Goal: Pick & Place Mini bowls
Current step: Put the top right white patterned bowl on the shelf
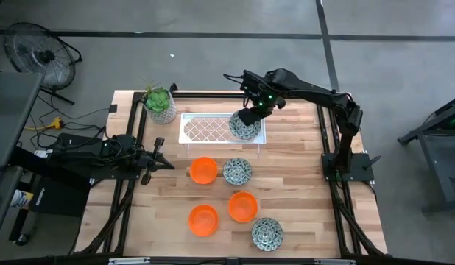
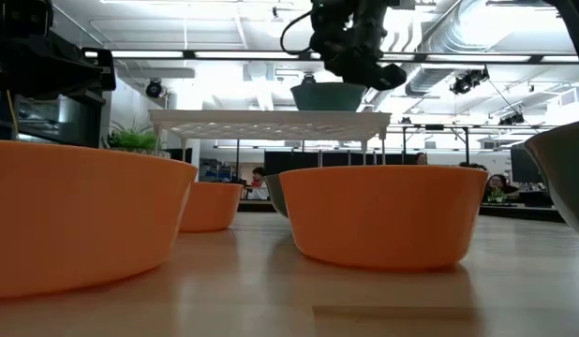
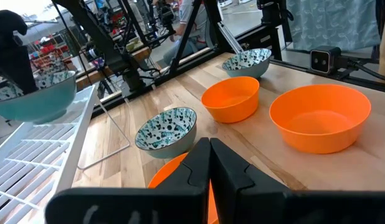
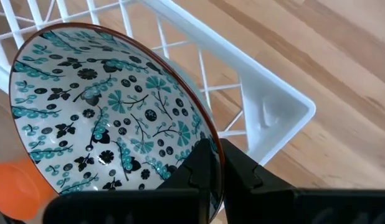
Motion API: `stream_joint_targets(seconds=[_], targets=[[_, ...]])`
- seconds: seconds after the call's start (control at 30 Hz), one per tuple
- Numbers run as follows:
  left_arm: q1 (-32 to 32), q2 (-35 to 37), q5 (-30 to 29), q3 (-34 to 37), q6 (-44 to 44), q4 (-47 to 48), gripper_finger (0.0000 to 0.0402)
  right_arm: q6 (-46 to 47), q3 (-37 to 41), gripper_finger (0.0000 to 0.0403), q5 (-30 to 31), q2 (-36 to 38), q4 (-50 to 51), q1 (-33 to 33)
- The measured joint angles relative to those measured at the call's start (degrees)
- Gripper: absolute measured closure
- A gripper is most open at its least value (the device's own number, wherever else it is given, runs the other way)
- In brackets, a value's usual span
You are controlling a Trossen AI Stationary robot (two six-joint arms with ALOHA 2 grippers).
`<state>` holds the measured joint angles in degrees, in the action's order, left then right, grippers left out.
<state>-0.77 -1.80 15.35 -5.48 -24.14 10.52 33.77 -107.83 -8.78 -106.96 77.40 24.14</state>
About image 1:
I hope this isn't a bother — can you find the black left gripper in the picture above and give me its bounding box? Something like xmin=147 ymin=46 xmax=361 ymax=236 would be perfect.
xmin=133 ymin=136 xmax=176 ymax=186

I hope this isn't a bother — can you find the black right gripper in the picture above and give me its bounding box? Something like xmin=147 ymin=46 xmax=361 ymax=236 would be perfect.
xmin=237 ymin=69 xmax=287 ymax=127

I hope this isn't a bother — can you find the patterned teal ceramic mini bowl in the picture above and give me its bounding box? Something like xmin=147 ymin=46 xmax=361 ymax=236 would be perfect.
xmin=222 ymin=157 xmax=253 ymax=186
xmin=250 ymin=216 xmax=284 ymax=252
xmin=228 ymin=111 xmax=263 ymax=141

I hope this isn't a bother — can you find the orange plastic mini bowl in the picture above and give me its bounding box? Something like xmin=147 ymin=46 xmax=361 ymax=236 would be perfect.
xmin=187 ymin=204 xmax=220 ymax=238
xmin=188 ymin=156 xmax=219 ymax=186
xmin=227 ymin=191 xmax=259 ymax=224

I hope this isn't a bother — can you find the white patterned plant pot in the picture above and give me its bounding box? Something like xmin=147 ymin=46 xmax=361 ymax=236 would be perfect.
xmin=144 ymin=91 xmax=178 ymax=125

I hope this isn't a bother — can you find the green succulent plant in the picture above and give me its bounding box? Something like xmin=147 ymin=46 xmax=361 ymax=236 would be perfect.
xmin=140 ymin=77 xmax=172 ymax=114

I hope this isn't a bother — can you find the black case white lettering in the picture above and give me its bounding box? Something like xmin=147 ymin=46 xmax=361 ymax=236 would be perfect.
xmin=28 ymin=175 xmax=91 ymax=219

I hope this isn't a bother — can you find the yellow power plug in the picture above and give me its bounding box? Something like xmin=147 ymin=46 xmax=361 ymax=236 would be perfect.
xmin=24 ymin=116 xmax=66 ymax=132

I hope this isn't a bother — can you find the white bottle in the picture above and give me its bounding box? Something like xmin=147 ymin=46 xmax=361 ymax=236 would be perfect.
xmin=9 ymin=188 xmax=34 ymax=211

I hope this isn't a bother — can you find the dark grey desk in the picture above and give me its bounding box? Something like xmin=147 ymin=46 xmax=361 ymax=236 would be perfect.
xmin=0 ymin=71 xmax=43 ymax=246

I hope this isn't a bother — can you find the black floor fan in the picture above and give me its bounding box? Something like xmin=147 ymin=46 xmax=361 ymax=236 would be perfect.
xmin=4 ymin=21 xmax=83 ymax=106

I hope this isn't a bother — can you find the dark grey metal cart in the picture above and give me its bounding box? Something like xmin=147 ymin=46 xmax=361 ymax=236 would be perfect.
xmin=398 ymin=93 xmax=455 ymax=214

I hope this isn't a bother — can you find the white wire rack tray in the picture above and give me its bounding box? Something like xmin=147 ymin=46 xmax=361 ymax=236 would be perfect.
xmin=177 ymin=112 xmax=268 ymax=155

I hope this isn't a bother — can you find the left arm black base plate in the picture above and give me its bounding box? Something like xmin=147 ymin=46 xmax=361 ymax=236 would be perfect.
xmin=90 ymin=167 xmax=141 ymax=181

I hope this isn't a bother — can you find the black aluminium table frame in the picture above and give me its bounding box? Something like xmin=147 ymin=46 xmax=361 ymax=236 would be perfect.
xmin=74 ymin=82 xmax=387 ymax=258

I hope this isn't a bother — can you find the black power cable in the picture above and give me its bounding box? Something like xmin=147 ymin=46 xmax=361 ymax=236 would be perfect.
xmin=28 ymin=93 xmax=110 ymax=148

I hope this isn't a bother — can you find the silver metal bracket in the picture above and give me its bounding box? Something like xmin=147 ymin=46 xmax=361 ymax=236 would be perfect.
xmin=314 ymin=258 xmax=356 ymax=265
xmin=108 ymin=257 xmax=151 ymax=265

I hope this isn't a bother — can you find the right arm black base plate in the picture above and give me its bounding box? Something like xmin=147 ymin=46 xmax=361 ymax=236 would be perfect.
xmin=321 ymin=152 xmax=382 ymax=183

